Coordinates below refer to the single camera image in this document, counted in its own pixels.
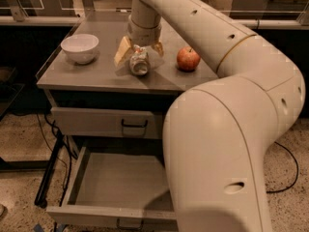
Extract open middle grey drawer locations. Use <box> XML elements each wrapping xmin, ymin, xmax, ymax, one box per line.
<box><xmin>46</xmin><ymin>148</ymin><xmax>178</xmax><ymax>232</ymax></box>

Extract white ceramic bowl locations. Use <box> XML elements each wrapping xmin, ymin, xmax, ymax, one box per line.
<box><xmin>61</xmin><ymin>34</ymin><xmax>99</xmax><ymax>65</ymax></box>

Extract grey drawer cabinet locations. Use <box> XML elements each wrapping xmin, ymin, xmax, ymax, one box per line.
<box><xmin>36</xmin><ymin>11</ymin><xmax>223</xmax><ymax>232</ymax></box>

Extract closed upper grey drawer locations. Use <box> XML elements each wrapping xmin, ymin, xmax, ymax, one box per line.
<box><xmin>51</xmin><ymin>107</ymin><xmax>163</xmax><ymax>139</ymax></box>

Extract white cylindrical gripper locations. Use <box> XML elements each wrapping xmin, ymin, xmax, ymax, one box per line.
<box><xmin>114</xmin><ymin>0</ymin><xmax>164</xmax><ymax>67</ymax></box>

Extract black table leg frame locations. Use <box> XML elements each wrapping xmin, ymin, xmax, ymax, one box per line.
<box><xmin>35</xmin><ymin>132</ymin><xmax>63</xmax><ymax>208</ymax></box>

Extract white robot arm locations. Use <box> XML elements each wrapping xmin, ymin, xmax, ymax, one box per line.
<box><xmin>115</xmin><ymin>0</ymin><xmax>305</xmax><ymax>232</ymax></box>

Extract red apple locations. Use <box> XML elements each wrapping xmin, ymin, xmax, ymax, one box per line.
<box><xmin>177</xmin><ymin>46</ymin><xmax>201</xmax><ymax>72</ymax></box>

